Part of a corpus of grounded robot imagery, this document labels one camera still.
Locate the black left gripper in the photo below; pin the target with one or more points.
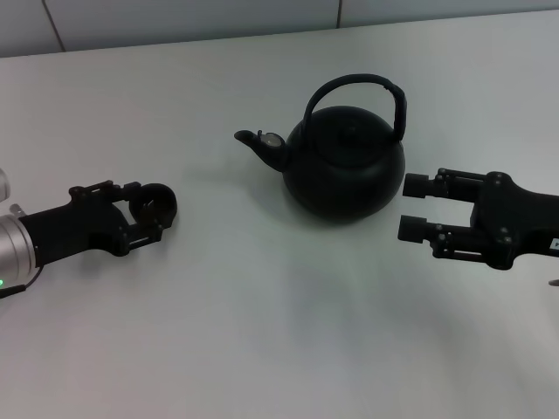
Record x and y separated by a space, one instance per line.
78 227

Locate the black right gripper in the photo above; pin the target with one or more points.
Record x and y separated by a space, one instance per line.
519 222

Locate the small black teacup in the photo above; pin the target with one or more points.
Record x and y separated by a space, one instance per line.
171 209

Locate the black round teapot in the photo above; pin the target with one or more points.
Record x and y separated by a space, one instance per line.
345 174

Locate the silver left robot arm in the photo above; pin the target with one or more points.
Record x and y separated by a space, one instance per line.
17 244

